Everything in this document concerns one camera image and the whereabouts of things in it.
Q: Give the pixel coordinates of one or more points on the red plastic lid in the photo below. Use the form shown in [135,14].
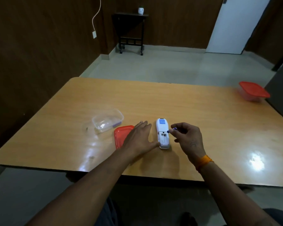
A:
[121,135]

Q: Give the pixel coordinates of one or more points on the person's dark shoe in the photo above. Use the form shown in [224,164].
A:
[188,220]

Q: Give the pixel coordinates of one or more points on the white door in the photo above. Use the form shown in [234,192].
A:
[235,25]

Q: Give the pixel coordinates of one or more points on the clear plastic container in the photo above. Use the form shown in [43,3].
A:
[107,120]

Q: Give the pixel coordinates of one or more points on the person's left forearm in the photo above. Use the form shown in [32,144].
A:
[89,192]

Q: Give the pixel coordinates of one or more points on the dark wooden side table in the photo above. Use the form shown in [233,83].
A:
[129,21]

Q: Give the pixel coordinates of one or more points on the orange wristband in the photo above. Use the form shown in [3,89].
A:
[204,162]

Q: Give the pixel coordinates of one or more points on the small white pot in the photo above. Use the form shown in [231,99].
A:
[141,11]

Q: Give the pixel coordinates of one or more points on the person's right thumb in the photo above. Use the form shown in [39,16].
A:
[176,132]

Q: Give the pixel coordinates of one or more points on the red-lidded plastic container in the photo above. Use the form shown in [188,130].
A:
[253,90]

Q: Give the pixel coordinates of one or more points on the person's dark trousers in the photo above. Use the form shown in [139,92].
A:
[109,215]

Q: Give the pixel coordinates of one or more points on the white wall socket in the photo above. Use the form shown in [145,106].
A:
[94,35]

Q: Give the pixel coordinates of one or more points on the person's right forearm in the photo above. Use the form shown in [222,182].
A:
[231,200]

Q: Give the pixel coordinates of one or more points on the small blue battery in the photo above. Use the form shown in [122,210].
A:
[175,128]

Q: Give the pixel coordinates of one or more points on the person's right hand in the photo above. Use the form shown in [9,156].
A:
[191,142]

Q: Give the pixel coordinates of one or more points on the white remote control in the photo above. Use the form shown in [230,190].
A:
[162,131]

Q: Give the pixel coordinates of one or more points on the dark grey cabinet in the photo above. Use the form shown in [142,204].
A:
[281,91]

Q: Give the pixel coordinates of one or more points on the person's left hand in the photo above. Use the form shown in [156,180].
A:
[138,142]

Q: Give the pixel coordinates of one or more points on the person's left thumb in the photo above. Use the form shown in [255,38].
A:
[155,145]

